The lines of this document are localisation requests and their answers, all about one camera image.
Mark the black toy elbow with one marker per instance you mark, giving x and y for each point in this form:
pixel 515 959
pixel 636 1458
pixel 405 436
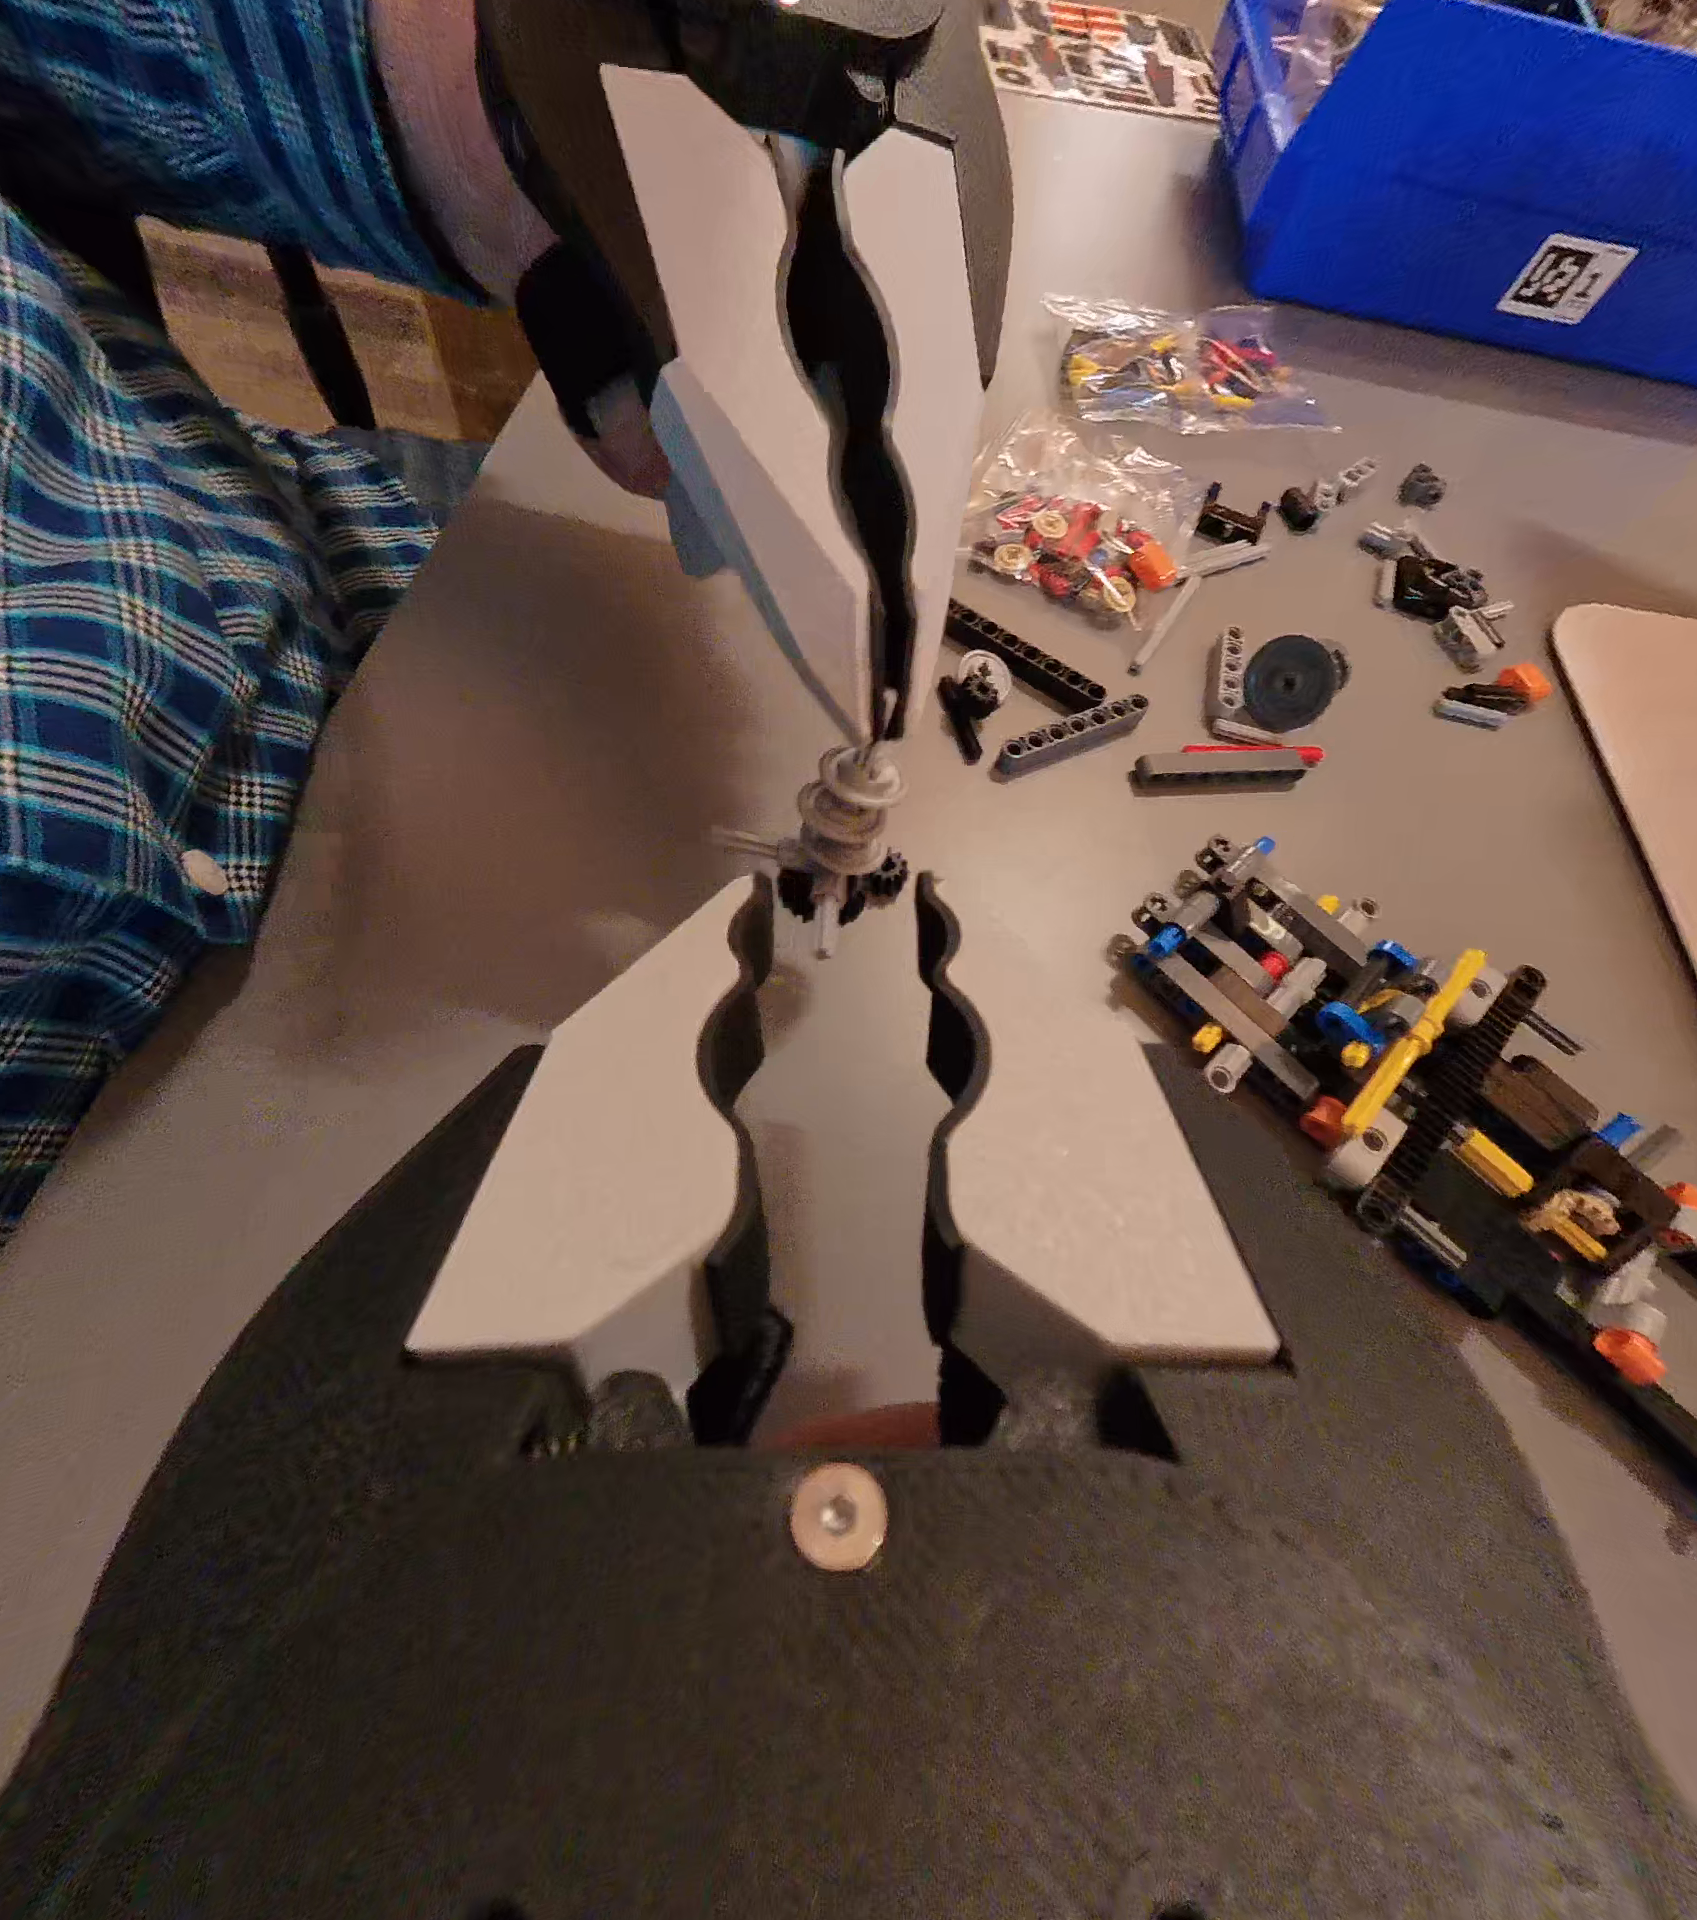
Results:
pixel 1298 510

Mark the cluster of small dark parts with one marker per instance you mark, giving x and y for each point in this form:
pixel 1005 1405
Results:
pixel 1433 584

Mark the grey wheel with black gear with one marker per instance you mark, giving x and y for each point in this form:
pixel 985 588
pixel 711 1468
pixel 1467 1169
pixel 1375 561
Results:
pixel 987 682

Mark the dark grey toy connector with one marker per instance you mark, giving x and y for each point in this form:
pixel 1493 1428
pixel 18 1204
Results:
pixel 1421 487

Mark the sticker sheet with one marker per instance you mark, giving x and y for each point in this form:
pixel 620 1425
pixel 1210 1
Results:
pixel 1095 53

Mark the clear bags of toy parts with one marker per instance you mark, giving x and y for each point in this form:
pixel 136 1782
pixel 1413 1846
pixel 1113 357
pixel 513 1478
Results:
pixel 1298 38

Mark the long grey toy axle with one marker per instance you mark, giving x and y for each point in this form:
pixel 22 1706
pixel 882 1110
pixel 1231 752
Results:
pixel 1164 622
pixel 1228 561

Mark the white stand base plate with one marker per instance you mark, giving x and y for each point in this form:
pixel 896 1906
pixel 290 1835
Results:
pixel 1673 781

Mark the toy car chassis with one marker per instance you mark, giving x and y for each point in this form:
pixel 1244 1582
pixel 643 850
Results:
pixel 1463 1141

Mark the short grey toy axle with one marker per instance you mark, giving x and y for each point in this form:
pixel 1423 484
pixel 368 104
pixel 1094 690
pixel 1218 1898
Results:
pixel 1241 731

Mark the black toy bracket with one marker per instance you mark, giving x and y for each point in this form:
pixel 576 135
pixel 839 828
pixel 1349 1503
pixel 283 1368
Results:
pixel 1228 520

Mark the clear bag red tan parts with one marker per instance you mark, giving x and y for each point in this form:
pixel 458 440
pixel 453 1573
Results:
pixel 1073 532

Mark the grey toy axle with gear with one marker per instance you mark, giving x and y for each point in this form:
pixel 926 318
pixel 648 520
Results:
pixel 826 879

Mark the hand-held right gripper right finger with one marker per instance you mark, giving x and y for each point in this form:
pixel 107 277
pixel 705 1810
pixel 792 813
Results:
pixel 1090 1185

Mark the dark grey holed toy beam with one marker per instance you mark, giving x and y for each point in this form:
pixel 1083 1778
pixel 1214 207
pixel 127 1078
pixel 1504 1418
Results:
pixel 1073 735

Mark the dark grey flat toy beam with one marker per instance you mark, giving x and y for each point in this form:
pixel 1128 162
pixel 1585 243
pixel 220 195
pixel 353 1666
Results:
pixel 1219 769

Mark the black holed toy beam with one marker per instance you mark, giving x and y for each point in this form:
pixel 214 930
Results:
pixel 1029 657

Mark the person's left hand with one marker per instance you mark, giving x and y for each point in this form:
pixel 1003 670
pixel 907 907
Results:
pixel 451 135

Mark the person's left forearm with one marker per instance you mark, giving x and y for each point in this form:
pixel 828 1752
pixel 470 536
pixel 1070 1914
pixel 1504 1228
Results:
pixel 190 104

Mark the black chair frame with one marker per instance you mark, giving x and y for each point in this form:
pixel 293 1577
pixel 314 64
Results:
pixel 323 344

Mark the blue plastic bin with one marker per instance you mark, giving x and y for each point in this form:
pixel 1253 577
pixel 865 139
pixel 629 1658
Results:
pixel 1508 180

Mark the red toy axle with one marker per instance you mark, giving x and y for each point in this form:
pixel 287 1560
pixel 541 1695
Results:
pixel 1246 748

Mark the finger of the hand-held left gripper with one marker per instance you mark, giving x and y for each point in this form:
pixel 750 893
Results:
pixel 714 301
pixel 939 301

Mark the light grey holed toy beam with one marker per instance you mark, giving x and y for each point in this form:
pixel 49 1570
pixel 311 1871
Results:
pixel 1226 678

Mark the light grey toy connector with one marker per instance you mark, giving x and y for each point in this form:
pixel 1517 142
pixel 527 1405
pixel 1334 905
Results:
pixel 1387 540
pixel 1472 639
pixel 1346 481

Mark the person's plaid shirt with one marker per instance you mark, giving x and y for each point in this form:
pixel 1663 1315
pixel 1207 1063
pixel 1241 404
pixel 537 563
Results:
pixel 68 674

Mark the black toy wheel disc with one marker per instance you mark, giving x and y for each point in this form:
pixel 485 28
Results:
pixel 1298 682

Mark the clear bag yellow blue parts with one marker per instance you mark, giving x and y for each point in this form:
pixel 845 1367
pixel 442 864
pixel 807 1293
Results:
pixel 1194 368

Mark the orange toy piece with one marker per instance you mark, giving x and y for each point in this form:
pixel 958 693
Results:
pixel 1526 684

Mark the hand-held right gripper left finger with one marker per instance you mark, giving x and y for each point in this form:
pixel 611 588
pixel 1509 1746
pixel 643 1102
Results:
pixel 594 1185

